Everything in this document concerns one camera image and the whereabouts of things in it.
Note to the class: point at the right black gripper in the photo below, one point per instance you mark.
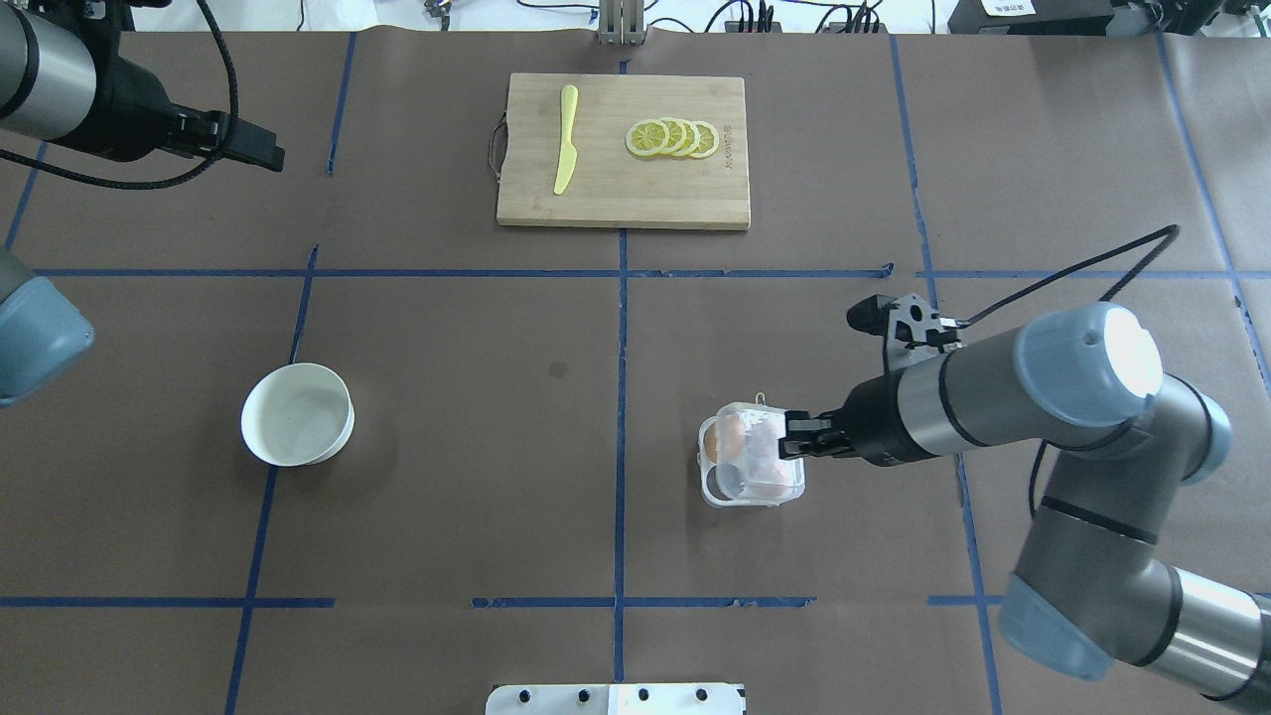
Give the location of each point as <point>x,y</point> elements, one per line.
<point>874,422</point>

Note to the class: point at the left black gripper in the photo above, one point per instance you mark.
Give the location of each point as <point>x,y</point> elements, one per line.
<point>127,111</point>

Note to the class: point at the brown egg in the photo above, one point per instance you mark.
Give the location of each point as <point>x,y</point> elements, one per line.
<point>771,484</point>

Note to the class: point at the clear plastic egg box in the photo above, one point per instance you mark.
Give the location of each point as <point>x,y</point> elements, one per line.
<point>721,484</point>

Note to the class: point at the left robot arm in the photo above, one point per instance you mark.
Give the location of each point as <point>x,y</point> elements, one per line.
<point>65,83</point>

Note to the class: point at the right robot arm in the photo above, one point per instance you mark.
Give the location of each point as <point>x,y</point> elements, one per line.
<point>1088,588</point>

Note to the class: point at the egg in box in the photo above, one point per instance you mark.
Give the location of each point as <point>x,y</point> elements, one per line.
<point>728,438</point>

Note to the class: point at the white ceramic bowl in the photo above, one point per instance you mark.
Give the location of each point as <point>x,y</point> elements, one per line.
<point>300,414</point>

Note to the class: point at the wooden cutting board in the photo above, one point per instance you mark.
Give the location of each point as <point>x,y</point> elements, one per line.
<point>612,189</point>

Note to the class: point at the yellow plastic knife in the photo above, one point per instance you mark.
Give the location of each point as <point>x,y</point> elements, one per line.
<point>567,153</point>

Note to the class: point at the lemon slices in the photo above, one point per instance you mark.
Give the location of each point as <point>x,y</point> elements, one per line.
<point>673,138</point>

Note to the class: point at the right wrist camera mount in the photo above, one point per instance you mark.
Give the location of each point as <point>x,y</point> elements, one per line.
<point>912,330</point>

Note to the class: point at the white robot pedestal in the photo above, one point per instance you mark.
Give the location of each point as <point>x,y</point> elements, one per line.
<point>619,698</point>

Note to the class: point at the aluminium frame post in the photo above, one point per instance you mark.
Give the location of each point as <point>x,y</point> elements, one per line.
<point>622,23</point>

